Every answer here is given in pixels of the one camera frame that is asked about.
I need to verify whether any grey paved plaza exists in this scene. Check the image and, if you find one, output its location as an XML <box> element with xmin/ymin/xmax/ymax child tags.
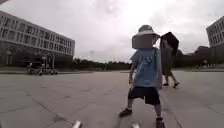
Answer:
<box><xmin>0</xmin><ymin>69</ymin><xmax>224</xmax><ymax>128</ymax></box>

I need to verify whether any person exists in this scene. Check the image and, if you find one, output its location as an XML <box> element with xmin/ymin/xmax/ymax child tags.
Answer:
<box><xmin>118</xmin><ymin>24</ymin><xmax>166</xmax><ymax>128</ymax></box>
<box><xmin>159</xmin><ymin>31</ymin><xmax>181</xmax><ymax>89</ymax></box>

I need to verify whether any row of trees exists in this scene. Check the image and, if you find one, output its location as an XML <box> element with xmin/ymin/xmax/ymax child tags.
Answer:
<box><xmin>55</xmin><ymin>57</ymin><xmax>133</xmax><ymax>71</ymax></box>

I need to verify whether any group of parked vehicles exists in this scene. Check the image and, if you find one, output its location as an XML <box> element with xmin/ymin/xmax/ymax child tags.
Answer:
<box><xmin>25</xmin><ymin>62</ymin><xmax>59</xmax><ymax>77</ymax></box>

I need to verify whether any long grey building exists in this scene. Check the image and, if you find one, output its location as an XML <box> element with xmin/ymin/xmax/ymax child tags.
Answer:
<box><xmin>0</xmin><ymin>10</ymin><xmax>76</xmax><ymax>68</ymax></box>

